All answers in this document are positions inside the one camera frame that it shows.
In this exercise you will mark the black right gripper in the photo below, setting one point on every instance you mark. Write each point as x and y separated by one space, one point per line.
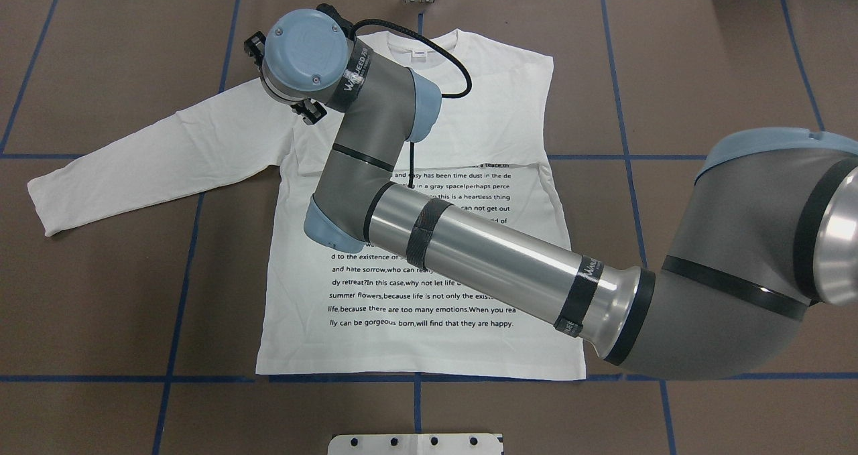
309 111

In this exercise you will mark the white long-sleeve printed shirt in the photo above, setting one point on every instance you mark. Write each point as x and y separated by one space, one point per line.
429 193

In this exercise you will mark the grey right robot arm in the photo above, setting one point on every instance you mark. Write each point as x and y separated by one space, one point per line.
770 230

